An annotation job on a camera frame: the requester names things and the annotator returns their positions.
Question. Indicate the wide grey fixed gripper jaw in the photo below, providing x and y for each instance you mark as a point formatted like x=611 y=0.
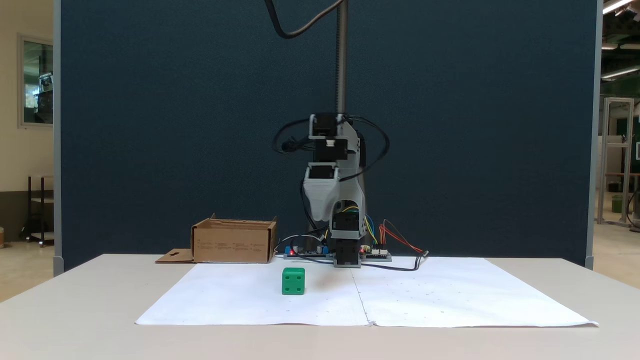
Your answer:
x=320 y=197

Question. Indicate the green dice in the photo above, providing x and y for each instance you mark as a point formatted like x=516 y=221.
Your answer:
x=293 y=281

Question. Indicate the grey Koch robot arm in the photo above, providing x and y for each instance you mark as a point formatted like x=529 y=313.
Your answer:
x=352 y=165

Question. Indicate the green bin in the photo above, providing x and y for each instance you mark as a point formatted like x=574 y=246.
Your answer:
x=617 y=203

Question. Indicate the blue power circuit board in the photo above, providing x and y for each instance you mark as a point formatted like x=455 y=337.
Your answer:
x=305 y=251

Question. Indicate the controller circuit board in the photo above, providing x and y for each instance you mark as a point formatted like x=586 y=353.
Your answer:
x=376 y=255

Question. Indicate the brown cardboard box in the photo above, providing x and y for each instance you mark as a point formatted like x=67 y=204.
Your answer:
x=232 y=245

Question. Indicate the white paper sheet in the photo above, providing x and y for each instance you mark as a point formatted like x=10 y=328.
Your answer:
x=250 y=300
x=465 y=295

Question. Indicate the dark blue partition panel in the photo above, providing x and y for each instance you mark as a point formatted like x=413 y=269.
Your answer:
x=150 y=125

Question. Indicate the black shelf cart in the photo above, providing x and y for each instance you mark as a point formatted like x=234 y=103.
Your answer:
x=40 y=200

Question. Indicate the ceiling strip light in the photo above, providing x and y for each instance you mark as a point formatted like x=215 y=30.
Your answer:
x=617 y=5
x=620 y=73

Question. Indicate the metal pole camera stand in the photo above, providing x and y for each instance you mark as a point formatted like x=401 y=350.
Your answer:
x=342 y=60

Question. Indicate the framed wall window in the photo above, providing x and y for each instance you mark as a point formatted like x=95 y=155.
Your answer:
x=37 y=82

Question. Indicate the tall metal frame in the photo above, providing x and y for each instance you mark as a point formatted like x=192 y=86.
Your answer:
x=617 y=150

